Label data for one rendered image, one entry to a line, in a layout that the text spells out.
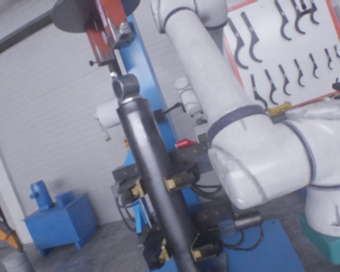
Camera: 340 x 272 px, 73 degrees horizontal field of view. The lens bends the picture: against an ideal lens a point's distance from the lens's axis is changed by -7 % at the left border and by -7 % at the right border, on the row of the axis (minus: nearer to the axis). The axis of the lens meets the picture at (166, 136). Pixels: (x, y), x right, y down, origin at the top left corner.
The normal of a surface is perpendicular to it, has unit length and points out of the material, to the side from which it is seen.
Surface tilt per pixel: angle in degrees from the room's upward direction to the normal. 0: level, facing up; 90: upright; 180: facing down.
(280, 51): 90
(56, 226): 90
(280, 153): 65
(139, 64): 90
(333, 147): 88
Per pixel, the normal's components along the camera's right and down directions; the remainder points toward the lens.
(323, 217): -0.92, -0.03
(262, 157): -0.14, -0.36
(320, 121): -0.54, 0.30
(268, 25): -0.18, 0.14
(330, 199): -0.76, 0.29
